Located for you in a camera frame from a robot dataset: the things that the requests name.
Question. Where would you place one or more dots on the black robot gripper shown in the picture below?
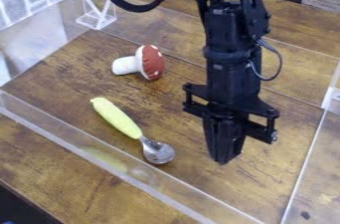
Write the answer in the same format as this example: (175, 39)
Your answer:
(228, 105)

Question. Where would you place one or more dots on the green handled metal spoon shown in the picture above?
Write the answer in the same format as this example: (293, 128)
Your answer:
(157, 152)

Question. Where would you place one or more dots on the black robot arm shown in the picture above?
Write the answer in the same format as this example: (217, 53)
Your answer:
(233, 23)

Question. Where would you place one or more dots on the red and white toy mushroom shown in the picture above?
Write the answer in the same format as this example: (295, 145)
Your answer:
(147, 61)

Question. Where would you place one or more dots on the clear acrylic triangle bracket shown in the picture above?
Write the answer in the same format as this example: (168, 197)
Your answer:
(97, 18)

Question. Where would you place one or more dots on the clear acrylic enclosure wall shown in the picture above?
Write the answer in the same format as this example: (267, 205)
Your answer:
(84, 170)

